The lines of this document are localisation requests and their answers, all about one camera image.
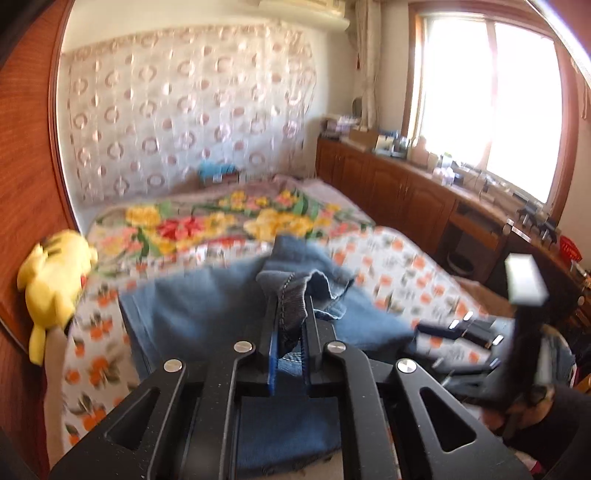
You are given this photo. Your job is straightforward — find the floral blanket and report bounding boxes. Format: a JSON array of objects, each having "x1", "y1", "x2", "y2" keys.
[{"x1": 88, "y1": 175, "x2": 376, "y2": 278}]

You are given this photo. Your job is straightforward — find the long wooden cabinet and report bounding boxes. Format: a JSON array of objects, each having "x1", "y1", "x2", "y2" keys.
[{"x1": 316, "y1": 137, "x2": 591, "y2": 326}]

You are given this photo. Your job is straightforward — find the grey trash bin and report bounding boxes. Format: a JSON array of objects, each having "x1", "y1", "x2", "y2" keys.
[{"x1": 447, "y1": 251, "x2": 475, "y2": 278}]

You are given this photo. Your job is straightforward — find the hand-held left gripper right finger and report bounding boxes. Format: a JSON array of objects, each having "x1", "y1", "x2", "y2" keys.
[{"x1": 302, "y1": 318, "x2": 532, "y2": 480}]

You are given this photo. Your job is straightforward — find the wall air conditioner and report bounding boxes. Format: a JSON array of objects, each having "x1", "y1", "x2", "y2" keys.
[{"x1": 257, "y1": 0, "x2": 352, "y2": 31}]

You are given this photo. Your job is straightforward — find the cardboard box with label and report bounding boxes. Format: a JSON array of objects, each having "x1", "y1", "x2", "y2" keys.
[{"x1": 201, "y1": 172, "x2": 242, "y2": 186}]

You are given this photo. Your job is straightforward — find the wooden slatted wardrobe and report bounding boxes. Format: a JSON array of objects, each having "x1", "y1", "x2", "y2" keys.
[{"x1": 0, "y1": 0, "x2": 89, "y2": 476}]

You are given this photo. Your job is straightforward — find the sheer circle pattern curtain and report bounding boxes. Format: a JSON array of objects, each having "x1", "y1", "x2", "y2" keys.
[{"x1": 62, "y1": 21, "x2": 320, "y2": 207}]

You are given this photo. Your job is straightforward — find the blue tissue pack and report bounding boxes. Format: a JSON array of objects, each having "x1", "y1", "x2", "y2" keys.
[{"x1": 198, "y1": 161, "x2": 237, "y2": 179}]

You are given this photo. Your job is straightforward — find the red plastic basket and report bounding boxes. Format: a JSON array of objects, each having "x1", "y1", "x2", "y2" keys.
[{"x1": 558, "y1": 235, "x2": 584, "y2": 262}]

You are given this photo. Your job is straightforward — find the yellow plush toy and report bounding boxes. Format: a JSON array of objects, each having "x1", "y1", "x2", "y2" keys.
[{"x1": 17, "y1": 230, "x2": 99, "y2": 366}]

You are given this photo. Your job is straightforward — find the window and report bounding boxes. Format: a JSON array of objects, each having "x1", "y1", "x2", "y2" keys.
[{"x1": 401, "y1": 4, "x2": 579, "y2": 219}]

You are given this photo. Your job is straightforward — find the cream window drape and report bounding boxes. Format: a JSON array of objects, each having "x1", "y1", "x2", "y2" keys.
[{"x1": 353, "y1": 0, "x2": 385, "y2": 129}]

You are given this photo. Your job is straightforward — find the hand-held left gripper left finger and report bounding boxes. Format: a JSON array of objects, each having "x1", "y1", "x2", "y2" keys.
[{"x1": 48, "y1": 295, "x2": 280, "y2": 480}]

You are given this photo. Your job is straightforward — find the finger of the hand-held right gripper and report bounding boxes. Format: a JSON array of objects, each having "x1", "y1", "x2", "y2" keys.
[
  {"x1": 464, "y1": 311, "x2": 505, "y2": 348},
  {"x1": 416, "y1": 320, "x2": 467, "y2": 341}
]

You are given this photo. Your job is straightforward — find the open cardboard box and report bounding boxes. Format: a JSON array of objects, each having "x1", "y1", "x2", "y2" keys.
[{"x1": 348, "y1": 127, "x2": 380, "y2": 151}]

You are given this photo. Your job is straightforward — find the orange fruit print bedsheet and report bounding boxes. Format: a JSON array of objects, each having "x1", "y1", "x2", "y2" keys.
[{"x1": 44, "y1": 226, "x2": 509, "y2": 480}]

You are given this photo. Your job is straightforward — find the blue denim pants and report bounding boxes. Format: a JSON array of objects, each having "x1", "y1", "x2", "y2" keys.
[{"x1": 117, "y1": 235, "x2": 416, "y2": 476}]

